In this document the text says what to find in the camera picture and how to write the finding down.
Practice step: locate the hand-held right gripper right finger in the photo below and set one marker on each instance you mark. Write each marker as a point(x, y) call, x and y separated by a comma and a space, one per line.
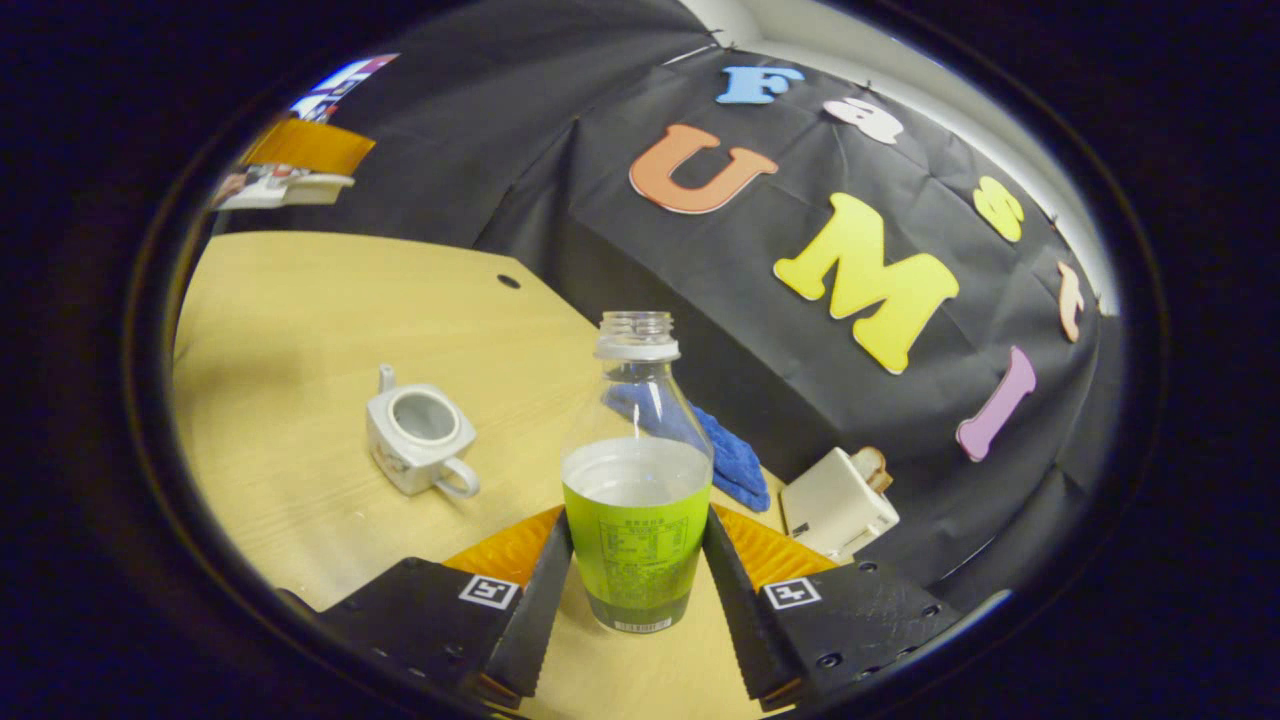
point(745, 630)

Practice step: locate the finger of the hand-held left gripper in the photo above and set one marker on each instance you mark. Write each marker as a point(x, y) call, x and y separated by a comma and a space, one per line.
point(310, 147)

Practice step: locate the white ceramic teacup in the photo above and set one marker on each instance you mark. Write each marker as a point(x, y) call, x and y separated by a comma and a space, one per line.
point(410, 465)

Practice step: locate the white side table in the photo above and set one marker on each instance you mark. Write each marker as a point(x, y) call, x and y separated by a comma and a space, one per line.
point(290, 190)

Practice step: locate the blue towel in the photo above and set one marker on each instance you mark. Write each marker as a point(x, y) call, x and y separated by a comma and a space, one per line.
point(735, 465)

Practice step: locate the bread slice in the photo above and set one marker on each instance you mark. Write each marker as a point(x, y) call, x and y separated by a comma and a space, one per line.
point(878, 468)

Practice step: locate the green label water bottle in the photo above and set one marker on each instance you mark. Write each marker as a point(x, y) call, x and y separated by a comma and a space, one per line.
point(637, 540)

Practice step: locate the computer monitor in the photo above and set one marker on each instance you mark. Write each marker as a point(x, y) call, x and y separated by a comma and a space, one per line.
point(340, 90)

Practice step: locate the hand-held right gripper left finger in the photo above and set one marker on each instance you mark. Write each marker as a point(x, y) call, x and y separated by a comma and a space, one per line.
point(540, 620)

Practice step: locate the white toaster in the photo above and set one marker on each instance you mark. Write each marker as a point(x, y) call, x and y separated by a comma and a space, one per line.
point(830, 510)

